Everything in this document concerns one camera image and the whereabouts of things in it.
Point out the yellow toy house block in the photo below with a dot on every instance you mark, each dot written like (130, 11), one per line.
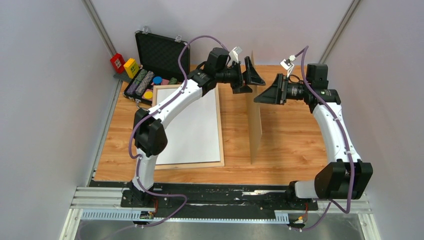
(131, 67)

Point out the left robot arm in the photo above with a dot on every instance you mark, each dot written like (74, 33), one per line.
(149, 131)

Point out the red toy house block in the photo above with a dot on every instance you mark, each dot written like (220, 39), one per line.
(118, 63)

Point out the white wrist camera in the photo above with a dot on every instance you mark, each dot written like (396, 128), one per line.
(234, 54)
(288, 64)

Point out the blue round chip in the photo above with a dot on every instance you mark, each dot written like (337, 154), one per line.
(157, 80)

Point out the black poker chip case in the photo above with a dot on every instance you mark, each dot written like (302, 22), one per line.
(159, 54)

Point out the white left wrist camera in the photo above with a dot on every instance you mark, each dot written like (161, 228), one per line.
(234, 54)

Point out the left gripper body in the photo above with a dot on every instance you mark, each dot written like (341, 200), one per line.
(234, 76)

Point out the light wooden picture frame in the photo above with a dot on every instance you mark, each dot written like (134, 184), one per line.
(188, 129)

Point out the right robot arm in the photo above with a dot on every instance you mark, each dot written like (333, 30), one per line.
(346, 176)

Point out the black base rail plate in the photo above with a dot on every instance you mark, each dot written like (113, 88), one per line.
(216, 201)

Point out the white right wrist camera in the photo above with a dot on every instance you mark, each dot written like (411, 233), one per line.
(288, 64)

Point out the black and white photo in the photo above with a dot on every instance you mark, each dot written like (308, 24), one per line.
(193, 129)

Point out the brown backing board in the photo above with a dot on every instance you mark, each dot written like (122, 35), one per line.
(254, 123)

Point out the yellow round chip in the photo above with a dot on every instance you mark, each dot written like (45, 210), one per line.
(147, 95)

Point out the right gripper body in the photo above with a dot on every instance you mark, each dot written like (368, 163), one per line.
(294, 91)

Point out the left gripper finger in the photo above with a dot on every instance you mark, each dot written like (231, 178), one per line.
(245, 89)
(250, 75)

